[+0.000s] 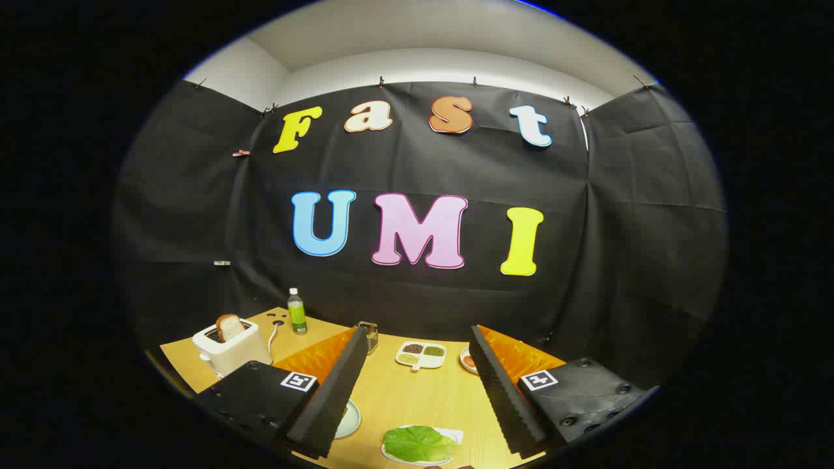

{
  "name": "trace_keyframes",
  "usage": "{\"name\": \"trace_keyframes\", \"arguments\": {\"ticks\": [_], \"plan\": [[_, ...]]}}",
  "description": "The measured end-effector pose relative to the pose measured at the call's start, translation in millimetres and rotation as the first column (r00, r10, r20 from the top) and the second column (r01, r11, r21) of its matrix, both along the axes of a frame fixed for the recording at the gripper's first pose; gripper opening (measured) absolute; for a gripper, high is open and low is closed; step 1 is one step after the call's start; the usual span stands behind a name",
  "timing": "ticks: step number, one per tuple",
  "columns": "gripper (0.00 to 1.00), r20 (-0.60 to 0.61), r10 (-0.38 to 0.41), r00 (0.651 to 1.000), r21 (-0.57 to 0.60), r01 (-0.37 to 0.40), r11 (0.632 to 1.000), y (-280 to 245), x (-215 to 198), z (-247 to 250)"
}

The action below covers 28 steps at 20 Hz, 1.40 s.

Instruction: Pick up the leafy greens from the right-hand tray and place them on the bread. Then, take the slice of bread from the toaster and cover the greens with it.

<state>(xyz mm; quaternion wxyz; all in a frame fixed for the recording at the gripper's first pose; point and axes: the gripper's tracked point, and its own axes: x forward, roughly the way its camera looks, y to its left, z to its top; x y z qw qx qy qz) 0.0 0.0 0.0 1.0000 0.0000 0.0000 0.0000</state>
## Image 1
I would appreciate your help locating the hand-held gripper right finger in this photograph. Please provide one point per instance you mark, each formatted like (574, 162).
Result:
(505, 397)

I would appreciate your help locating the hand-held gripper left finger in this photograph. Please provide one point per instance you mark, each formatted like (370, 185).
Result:
(335, 391)

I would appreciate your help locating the green lettuce leaf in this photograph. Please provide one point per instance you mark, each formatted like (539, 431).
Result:
(417, 444)

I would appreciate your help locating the toasted bread slice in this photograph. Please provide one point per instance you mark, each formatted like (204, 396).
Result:
(229, 327)

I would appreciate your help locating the pale green round plate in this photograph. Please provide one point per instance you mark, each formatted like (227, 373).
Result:
(350, 420)

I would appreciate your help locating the white oval plate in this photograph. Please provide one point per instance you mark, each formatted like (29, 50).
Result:
(464, 365)

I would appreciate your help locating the white square plate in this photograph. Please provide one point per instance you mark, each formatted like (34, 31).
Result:
(454, 434)

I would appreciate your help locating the yellow beans portion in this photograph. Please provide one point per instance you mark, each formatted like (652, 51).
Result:
(408, 359)

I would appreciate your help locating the white divided dish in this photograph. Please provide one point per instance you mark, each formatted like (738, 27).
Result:
(431, 361)

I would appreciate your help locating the green label drink bottle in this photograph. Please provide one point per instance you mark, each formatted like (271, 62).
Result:
(298, 316)

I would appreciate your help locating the green beans portion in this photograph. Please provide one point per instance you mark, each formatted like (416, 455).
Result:
(434, 351)

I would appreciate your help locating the dark beans portion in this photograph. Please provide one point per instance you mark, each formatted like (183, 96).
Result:
(413, 348)

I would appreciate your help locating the white toaster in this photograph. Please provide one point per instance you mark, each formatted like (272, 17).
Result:
(234, 355)

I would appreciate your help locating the black backdrop cloth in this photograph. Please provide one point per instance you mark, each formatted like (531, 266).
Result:
(404, 163)

